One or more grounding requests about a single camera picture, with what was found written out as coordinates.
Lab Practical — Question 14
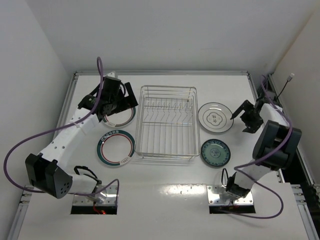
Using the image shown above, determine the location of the white plate with dark rim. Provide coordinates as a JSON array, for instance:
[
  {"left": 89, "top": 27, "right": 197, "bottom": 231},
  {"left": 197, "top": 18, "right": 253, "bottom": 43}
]
[{"left": 198, "top": 102, "right": 234, "bottom": 134}]

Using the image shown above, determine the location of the blue patterned green plate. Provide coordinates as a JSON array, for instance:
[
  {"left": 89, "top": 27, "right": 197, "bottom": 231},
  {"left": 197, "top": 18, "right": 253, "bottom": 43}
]
[{"left": 200, "top": 139, "right": 231, "bottom": 168}]

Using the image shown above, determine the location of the green-rimmed white plate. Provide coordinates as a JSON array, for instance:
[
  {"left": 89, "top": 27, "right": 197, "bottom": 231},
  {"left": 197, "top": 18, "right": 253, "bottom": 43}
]
[
  {"left": 102, "top": 107, "right": 136, "bottom": 128},
  {"left": 96, "top": 130, "right": 135, "bottom": 168}
]

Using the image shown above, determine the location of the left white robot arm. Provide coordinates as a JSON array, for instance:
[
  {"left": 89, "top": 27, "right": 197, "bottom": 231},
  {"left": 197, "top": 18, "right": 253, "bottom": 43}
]
[{"left": 25, "top": 76, "right": 138, "bottom": 199}]

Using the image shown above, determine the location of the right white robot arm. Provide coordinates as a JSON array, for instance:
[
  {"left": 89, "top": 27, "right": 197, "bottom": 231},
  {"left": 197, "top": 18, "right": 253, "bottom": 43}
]
[{"left": 225, "top": 98, "right": 302, "bottom": 199}]

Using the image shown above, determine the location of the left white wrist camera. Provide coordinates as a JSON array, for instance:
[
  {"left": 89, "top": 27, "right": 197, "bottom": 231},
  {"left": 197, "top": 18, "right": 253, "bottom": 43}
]
[{"left": 105, "top": 71, "right": 117, "bottom": 78}]

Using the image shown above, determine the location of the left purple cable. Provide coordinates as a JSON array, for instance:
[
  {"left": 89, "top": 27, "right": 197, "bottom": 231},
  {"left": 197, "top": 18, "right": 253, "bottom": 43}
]
[{"left": 3, "top": 56, "right": 120, "bottom": 201}]

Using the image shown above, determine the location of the purple cable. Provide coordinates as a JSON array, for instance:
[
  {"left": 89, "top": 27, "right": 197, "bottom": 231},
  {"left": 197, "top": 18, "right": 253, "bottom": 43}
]
[
  {"left": 3, "top": 56, "right": 120, "bottom": 201},
  {"left": 219, "top": 74, "right": 293, "bottom": 220}
]

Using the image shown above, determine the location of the metal wire dish rack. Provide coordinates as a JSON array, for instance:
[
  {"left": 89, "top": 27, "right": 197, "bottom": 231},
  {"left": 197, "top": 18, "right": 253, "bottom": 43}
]
[{"left": 135, "top": 85, "right": 200, "bottom": 161}]

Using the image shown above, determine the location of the black wall cable with plug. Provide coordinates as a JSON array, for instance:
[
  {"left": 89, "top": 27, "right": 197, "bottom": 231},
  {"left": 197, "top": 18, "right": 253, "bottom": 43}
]
[{"left": 274, "top": 73, "right": 295, "bottom": 100}]

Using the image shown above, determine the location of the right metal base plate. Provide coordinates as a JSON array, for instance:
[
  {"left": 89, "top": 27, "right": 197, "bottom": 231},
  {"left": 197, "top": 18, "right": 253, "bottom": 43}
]
[{"left": 206, "top": 185, "right": 254, "bottom": 207}]

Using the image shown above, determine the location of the metal base plate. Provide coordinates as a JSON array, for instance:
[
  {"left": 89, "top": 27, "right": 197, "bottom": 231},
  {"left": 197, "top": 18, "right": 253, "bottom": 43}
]
[
  {"left": 206, "top": 185, "right": 254, "bottom": 207},
  {"left": 72, "top": 185, "right": 118, "bottom": 207}
]

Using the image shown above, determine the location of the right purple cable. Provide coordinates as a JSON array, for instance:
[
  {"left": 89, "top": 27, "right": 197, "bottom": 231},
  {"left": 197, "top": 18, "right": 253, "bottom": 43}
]
[{"left": 219, "top": 74, "right": 293, "bottom": 220}]

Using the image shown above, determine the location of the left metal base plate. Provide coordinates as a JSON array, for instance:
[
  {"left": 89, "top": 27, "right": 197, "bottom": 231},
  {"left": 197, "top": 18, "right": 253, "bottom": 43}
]
[{"left": 72, "top": 185, "right": 118, "bottom": 207}]

